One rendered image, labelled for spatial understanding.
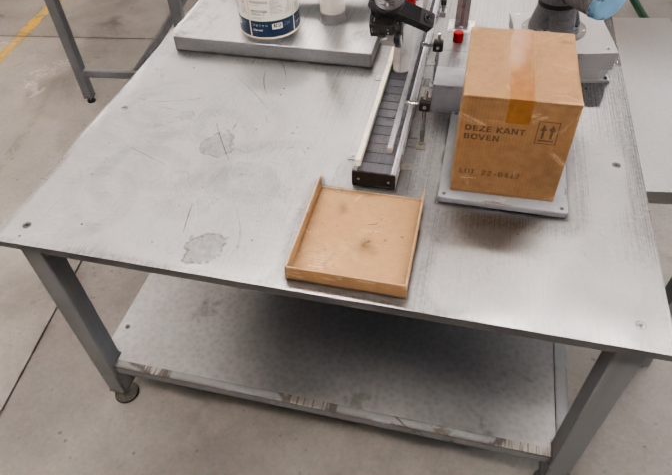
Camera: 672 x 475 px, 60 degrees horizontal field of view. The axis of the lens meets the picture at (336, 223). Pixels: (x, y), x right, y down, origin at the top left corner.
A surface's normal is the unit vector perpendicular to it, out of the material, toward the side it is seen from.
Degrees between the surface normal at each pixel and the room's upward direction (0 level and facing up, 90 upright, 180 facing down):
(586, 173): 0
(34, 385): 0
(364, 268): 0
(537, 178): 90
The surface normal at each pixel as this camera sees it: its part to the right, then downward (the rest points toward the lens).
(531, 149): -0.22, 0.70
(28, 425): -0.04, -0.69
